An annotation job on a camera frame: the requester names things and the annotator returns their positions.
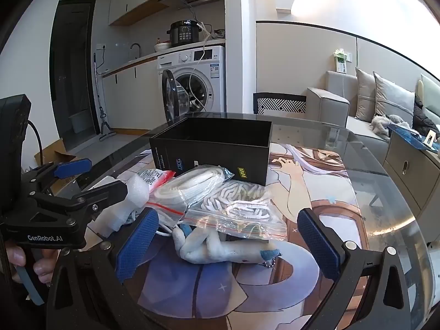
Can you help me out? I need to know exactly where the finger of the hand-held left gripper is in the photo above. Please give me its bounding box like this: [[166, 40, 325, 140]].
[[29, 180, 130, 219], [21, 158, 93, 196]]

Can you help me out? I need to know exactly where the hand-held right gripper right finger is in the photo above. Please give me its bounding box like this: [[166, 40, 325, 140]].
[[297, 209, 428, 330]]

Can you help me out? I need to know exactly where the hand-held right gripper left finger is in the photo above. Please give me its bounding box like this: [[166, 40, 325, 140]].
[[46, 209, 159, 330]]

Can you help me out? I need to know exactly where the white charging cable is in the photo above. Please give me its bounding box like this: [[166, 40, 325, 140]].
[[127, 210, 179, 238]]

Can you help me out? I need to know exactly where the white foam wrap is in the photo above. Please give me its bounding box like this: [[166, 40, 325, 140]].
[[93, 174, 150, 238]]

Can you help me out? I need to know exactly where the white red printed packet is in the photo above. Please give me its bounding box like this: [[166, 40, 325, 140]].
[[137, 169, 176, 193]]

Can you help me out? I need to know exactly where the white plush toy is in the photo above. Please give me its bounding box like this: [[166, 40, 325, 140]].
[[172, 225, 283, 265]]

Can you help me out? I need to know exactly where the black cardboard box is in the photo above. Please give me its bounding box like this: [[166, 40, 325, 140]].
[[149, 116, 273, 187]]

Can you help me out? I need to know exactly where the person's left hand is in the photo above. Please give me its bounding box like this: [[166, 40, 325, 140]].
[[3, 246, 60, 287]]

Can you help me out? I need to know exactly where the brown cardboard box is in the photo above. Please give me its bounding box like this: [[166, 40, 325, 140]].
[[34, 138, 85, 169]]

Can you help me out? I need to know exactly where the white bucket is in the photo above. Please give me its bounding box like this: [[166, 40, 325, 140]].
[[69, 112, 92, 134]]

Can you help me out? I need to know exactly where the mop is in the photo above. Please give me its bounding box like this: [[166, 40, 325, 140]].
[[92, 53, 116, 141]]

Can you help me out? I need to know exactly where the printed table mat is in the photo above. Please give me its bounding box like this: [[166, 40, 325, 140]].
[[81, 142, 370, 330]]

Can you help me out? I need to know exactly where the dark door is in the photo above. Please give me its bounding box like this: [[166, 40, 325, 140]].
[[50, 0, 97, 141]]

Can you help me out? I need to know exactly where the white kitchen counter cabinet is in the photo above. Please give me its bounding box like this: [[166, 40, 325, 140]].
[[101, 53, 162, 131]]

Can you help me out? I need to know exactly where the beige side cabinet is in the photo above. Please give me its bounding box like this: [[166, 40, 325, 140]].
[[383, 124, 440, 214]]

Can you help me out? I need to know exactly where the grey fluffy cloth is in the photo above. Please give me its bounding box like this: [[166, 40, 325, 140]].
[[370, 114, 408, 134]]

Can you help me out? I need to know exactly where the beige sofa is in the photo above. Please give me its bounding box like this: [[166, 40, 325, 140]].
[[307, 70, 440, 145]]

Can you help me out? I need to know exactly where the blue printed sheet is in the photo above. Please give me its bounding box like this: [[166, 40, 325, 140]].
[[388, 124, 440, 152]]

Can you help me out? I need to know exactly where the patterned chair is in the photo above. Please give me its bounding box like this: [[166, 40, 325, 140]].
[[253, 92, 306, 116]]

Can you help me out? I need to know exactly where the beige cushion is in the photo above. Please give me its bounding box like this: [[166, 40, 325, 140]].
[[354, 68, 379, 122]]

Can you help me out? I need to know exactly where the grey cushion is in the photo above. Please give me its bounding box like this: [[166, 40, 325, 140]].
[[373, 72, 416, 128]]

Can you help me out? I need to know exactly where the black jacket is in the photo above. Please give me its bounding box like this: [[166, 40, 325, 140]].
[[412, 94, 440, 132]]

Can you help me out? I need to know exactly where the white washing machine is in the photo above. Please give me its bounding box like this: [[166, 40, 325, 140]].
[[157, 45, 226, 124]]

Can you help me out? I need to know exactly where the black pressure cooker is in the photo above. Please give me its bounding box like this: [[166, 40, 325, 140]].
[[167, 21, 202, 47]]

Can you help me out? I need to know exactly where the pale green cushion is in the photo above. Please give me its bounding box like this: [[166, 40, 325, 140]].
[[417, 74, 440, 111]]

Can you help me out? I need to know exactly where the bagged flat white cable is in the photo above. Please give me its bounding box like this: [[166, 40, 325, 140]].
[[151, 165, 236, 214]]

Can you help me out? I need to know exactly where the zip bag with braided cable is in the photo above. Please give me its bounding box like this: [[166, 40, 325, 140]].
[[182, 179, 288, 241]]

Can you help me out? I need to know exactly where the white power cord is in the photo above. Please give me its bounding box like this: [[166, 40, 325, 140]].
[[187, 22, 214, 111]]

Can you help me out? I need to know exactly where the wall remote holder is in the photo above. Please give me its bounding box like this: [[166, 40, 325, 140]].
[[333, 49, 353, 74]]

